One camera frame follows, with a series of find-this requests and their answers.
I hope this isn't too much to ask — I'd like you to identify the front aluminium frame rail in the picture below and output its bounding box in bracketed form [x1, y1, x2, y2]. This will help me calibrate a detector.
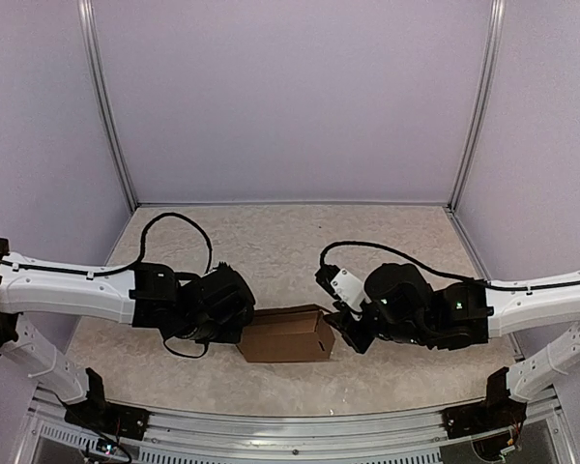
[12, 388, 579, 463]

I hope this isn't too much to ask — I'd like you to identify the right aluminium frame post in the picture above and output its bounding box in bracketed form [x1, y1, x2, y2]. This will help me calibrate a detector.
[448, 0, 507, 215]

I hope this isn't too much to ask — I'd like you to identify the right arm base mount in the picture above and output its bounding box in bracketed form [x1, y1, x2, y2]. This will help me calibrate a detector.
[441, 367, 527, 439]

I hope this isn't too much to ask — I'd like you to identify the brown cardboard box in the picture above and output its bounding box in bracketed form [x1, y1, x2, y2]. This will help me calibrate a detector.
[237, 304, 335, 363]

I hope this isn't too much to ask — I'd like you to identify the left aluminium frame post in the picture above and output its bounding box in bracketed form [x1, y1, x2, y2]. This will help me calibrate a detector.
[77, 0, 139, 213]

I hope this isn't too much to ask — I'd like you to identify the aluminium frame post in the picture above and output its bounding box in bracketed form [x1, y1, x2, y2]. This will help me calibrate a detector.
[448, 0, 507, 215]
[77, 0, 139, 213]

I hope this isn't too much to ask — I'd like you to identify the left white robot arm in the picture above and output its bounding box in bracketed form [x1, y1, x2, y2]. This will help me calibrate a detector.
[0, 238, 255, 430]

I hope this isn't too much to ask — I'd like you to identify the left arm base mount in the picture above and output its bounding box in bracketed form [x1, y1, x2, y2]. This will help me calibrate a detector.
[65, 402, 151, 441]

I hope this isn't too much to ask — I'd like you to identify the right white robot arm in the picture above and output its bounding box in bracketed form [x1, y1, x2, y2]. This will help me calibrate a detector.
[315, 263, 580, 429]

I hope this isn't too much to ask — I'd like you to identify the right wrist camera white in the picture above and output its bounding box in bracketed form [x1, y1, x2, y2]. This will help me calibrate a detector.
[315, 264, 365, 312]

